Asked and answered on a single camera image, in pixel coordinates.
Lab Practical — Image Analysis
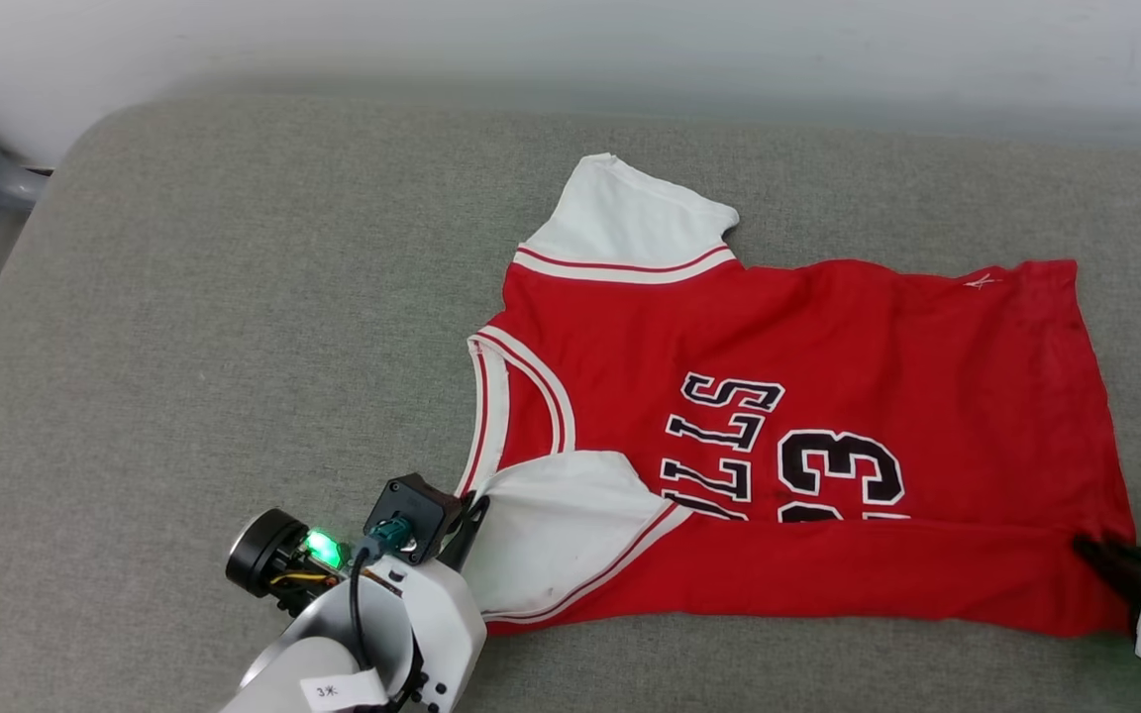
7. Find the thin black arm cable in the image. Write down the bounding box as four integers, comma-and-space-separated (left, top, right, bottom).
347, 540, 379, 676

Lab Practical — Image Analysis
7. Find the grey fabric sofa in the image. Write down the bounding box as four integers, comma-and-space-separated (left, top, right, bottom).
0, 84, 1141, 713

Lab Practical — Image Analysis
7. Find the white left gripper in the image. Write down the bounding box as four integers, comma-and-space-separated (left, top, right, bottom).
226, 491, 491, 713

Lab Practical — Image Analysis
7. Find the red and white basketball jersey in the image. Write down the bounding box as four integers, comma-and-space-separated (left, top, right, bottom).
454, 152, 1138, 638

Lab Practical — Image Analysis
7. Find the white paper label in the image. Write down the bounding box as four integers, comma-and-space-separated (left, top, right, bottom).
300, 669, 388, 710

